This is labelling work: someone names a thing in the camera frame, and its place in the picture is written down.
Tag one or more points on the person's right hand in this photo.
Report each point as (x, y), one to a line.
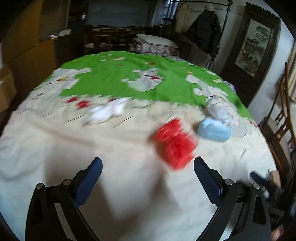
(275, 178)

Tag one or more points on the crumpled white tissue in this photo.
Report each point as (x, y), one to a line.
(104, 112)

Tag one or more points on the brown cardboard box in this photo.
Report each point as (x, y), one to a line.
(7, 88)

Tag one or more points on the black metal coat rack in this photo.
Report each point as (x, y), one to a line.
(222, 10)

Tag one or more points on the red mesh net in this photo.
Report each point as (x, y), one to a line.
(174, 145)

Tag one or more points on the white pillow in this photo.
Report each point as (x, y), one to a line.
(157, 40)

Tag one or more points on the white and green cartoon duvet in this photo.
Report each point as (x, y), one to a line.
(138, 196)

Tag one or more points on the light blue packet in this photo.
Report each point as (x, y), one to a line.
(214, 130)

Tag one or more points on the tall wooden glass cabinet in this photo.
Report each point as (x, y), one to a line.
(32, 46)

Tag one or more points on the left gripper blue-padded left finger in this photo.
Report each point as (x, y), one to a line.
(85, 180)

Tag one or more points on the dark framed landscape painting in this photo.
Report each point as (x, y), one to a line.
(253, 51)

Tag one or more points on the wooden armchair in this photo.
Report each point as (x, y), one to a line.
(278, 132)

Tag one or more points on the white hanging garment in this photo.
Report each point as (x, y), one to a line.
(182, 17)

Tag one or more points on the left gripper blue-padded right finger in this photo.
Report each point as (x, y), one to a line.
(210, 180)

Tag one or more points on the black hanging jacket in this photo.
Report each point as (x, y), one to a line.
(205, 32)

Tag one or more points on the dark wooden desk and chair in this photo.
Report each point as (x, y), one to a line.
(110, 38)

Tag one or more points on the white plastic bag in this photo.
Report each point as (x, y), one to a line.
(220, 109)

